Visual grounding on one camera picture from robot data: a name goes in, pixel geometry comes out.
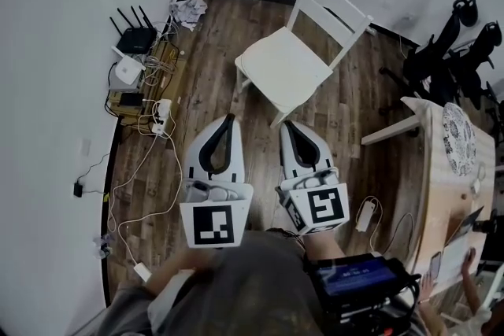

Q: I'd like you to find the black router with antennas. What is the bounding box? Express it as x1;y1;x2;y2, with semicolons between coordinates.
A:
109;5;158;54

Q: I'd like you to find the person's grey shirt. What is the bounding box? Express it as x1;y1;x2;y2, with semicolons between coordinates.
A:
94;228;330;336

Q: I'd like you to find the black and white patterned plate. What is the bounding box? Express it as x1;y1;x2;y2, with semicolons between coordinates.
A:
441;102;478;175

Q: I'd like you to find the dark smartphone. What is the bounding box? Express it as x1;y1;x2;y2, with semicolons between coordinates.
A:
428;251;443;281

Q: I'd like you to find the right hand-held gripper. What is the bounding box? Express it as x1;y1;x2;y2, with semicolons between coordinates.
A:
274;120;351;237

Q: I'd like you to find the white wooden chair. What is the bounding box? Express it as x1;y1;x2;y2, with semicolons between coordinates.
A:
235;0;375;128

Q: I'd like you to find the light wooden table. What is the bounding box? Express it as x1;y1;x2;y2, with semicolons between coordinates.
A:
400;95;498;290

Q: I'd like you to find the brown cardboard box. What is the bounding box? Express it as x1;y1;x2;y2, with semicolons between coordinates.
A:
108;38;188;127

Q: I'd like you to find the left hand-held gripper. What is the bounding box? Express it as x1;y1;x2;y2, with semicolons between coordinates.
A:
179;113;254;249

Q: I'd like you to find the crumpled clear plastic wrapper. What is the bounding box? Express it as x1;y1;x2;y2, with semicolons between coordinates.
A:
92;234;114;260

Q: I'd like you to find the white plug adapter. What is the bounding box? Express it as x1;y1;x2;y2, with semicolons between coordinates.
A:
133;263;153;283

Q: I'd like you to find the white paper sheet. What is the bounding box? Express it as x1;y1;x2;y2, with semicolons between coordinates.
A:
434;234;480;285

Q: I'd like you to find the grey flat box device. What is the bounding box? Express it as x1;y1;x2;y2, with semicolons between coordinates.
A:
108;72;142;93

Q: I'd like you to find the black office chair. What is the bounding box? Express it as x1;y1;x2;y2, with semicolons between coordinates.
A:
452;21;501;107
402;0;480;104

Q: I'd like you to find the person's left forearm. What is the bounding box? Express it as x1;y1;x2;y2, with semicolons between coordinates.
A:
145;246;221;297

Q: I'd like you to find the white router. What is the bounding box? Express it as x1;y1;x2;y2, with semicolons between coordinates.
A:
111;46;146;86

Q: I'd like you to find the white flat charger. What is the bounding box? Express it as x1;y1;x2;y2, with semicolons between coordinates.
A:
355;200;378;232

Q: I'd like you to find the black waist-mounted screen device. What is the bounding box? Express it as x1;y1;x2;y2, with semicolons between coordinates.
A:
309;253;419;330

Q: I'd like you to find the crumpled white paper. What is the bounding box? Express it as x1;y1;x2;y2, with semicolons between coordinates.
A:
169;0;208;33

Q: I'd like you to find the white power strip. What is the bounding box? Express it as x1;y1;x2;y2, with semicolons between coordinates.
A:
150;98;174;135

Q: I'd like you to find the long white cable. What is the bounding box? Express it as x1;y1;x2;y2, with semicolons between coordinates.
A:
106;129;179;268

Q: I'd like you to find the person's right forearm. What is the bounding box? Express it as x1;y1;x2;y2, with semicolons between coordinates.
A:
305;227;348;261

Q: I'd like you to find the small black box device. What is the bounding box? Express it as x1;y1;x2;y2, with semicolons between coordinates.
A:
119;92;145;108

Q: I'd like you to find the white wooden plank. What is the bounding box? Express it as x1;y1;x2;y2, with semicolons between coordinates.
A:
361;114;421;147

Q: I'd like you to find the dark laptop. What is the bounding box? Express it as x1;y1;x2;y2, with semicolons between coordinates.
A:
446;205;486;248

